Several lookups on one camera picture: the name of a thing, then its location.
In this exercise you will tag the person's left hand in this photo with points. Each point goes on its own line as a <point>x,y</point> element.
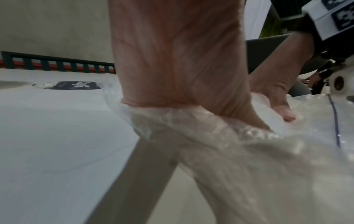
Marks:
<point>179,54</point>

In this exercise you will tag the clear plastic wrap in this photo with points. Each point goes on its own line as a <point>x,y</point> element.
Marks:
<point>249,164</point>

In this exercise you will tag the dark slatted bed frame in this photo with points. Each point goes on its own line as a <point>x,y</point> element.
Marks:
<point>55,63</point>

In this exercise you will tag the person's right hand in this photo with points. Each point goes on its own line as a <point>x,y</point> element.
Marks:
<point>279,72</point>

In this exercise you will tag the green plant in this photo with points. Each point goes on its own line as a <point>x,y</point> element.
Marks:
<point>269,26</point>

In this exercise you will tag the dark mattress label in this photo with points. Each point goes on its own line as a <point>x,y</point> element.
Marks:
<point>74,85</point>

